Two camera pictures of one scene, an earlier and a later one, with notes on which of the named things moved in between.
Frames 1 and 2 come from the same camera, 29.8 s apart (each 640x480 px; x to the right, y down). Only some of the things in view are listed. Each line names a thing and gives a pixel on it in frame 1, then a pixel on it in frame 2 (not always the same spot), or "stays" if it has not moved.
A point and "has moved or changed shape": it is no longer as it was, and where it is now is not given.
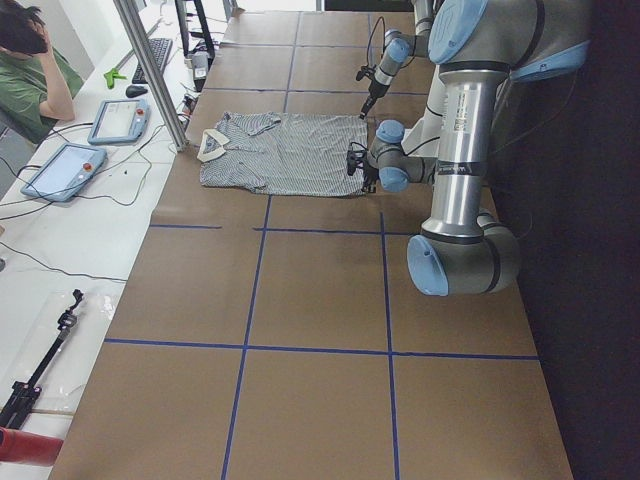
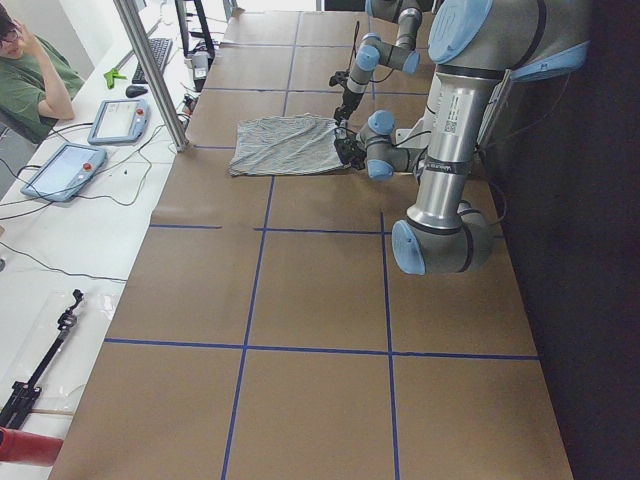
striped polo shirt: x=297 y=155 has moved or changed shape
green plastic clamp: x=109 y=77 stays
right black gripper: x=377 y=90 to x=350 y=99
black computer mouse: x=134 y=91 stays
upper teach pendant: x=120 y=121 stays
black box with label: x=200 y=64 stays
